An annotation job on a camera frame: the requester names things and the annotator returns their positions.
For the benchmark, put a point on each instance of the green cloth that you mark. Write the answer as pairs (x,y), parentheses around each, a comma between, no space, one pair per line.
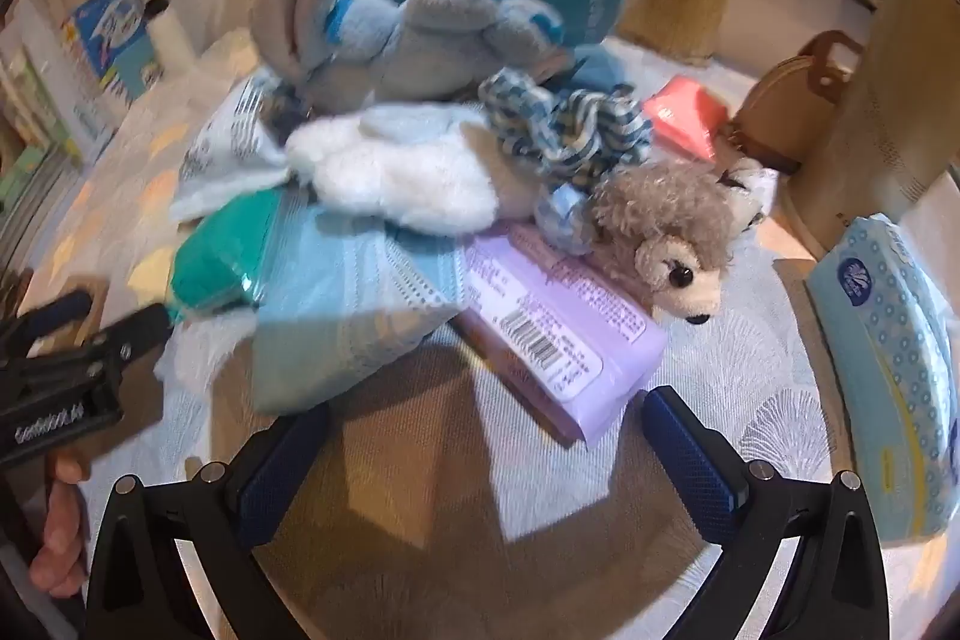
(217,257)

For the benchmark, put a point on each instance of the brown plush dog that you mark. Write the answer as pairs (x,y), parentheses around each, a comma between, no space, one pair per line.
(660,212)

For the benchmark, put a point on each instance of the light blue soft packet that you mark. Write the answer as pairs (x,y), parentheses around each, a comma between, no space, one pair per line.
(345,302)

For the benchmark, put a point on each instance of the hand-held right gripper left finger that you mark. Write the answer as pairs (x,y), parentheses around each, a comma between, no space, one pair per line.
(277,475)

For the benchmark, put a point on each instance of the purple wipes packet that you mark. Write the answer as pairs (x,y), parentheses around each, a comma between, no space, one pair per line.
(570,340)

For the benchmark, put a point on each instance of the plaid fabric bow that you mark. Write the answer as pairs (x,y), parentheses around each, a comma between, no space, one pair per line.
(570,130)

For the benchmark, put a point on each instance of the brown round handbag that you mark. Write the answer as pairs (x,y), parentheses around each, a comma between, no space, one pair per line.
(787,108)

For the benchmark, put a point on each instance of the cardboard box with blue print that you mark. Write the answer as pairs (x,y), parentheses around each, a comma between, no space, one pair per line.
(112,40)

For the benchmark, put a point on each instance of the pink packet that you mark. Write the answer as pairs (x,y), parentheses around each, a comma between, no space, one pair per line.
(686,111)

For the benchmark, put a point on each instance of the person's left hand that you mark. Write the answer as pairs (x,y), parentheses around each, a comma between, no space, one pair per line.
(58,535)

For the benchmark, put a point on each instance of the light blue tissue pack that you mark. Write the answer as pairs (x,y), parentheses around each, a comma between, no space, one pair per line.
(892,355)

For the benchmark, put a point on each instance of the grey and blue plush toy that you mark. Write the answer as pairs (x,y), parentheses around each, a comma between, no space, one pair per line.
(420,33)

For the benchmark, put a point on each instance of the white fluffy plush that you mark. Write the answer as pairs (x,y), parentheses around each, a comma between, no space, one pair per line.
(405,175)

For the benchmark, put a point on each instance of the white printed soft packet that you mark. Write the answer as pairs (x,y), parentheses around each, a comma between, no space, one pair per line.
(225,145)

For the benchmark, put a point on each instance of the white pole with black knob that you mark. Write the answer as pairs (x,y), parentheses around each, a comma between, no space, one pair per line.
(176,36)

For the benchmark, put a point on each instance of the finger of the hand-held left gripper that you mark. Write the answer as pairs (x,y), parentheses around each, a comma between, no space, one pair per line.
(60,310)
(127,332)

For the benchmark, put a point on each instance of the blue cloth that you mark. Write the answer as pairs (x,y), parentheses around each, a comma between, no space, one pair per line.
(600,70)

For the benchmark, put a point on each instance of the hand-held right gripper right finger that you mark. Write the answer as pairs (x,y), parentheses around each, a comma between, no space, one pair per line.
(690,452)

